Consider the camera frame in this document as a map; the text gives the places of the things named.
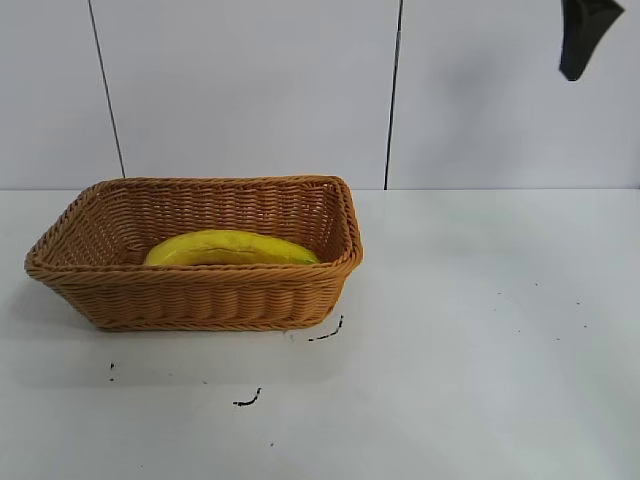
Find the yellow banana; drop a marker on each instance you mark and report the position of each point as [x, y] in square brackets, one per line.
[225, 247]

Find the brown woven wicker basket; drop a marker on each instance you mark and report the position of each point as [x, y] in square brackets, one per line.
[200, 300]

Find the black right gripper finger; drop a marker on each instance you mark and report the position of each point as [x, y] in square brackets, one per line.
[582, 35]

